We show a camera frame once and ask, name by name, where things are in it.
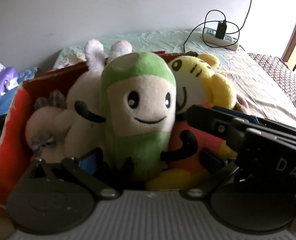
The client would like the white rabbit plush toy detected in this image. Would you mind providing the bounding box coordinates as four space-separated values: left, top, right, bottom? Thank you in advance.
56 39 132 158

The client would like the pink bear plush toy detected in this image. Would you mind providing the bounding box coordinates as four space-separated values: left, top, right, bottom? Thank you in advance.
233 94 248 114

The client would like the yellow tiger plush toy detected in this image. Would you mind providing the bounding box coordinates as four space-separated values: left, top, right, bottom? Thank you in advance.
147 54 237 190

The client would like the green mushroom plush toy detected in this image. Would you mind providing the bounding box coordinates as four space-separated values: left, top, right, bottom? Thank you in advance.
75 51 198 181

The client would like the small brown-eared bunny plush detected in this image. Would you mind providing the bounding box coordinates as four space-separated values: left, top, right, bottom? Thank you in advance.
25 90 66 163

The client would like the pastel patterned bed sheet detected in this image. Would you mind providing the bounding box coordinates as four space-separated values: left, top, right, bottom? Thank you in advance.
52 28 296 131

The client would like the brown patterned mattress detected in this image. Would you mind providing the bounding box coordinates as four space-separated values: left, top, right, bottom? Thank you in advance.
248 53 296 108

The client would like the red cardboard box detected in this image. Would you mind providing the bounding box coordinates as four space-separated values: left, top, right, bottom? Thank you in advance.
0 51 201 209

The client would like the purple tissue pack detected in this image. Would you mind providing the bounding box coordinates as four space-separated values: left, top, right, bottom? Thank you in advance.
0 67 19 98

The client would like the white power strip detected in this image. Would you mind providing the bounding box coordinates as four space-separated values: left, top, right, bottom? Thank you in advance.
200 27 239 51

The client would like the black charger adapter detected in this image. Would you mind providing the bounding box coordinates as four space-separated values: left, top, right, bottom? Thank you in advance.
215 20 227 40

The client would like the white wall cable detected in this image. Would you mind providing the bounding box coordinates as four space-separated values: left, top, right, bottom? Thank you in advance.
225 0 254 34

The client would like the black charger cable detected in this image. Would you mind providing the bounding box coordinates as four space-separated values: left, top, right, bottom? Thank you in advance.
183 10 241 54

